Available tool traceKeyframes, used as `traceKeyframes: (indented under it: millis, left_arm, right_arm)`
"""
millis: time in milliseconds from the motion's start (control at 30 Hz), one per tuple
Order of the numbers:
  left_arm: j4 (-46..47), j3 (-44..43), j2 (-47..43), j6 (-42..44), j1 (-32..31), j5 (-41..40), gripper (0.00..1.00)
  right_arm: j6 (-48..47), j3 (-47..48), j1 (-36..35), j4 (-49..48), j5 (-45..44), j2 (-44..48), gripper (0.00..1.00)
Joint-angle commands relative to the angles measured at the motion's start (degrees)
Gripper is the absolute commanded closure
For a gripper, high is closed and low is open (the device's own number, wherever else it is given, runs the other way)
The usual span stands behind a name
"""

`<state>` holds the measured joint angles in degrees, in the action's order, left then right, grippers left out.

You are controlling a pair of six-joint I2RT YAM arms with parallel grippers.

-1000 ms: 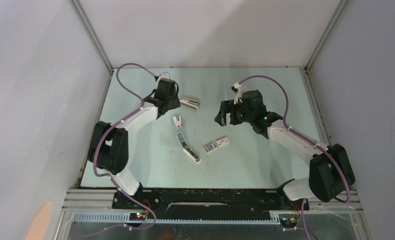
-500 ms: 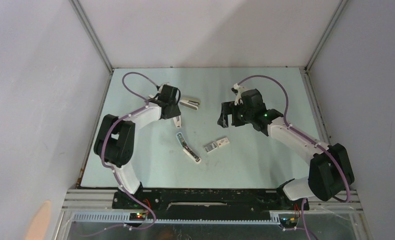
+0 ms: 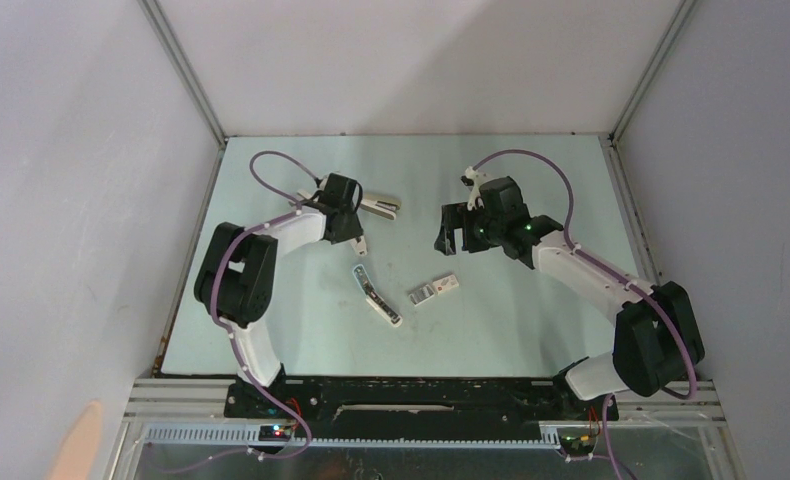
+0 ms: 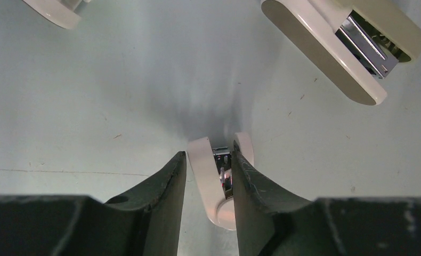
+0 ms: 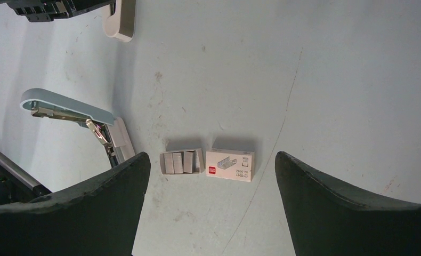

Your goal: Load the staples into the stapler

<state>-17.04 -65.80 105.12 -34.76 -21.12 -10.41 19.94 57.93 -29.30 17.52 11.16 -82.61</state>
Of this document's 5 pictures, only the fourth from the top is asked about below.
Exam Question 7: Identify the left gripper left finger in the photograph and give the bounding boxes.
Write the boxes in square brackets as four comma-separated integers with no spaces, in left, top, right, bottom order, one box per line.
[0,151,187,255]

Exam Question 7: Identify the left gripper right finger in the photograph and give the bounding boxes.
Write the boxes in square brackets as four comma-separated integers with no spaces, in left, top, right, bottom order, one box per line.
[231,142,421,255]

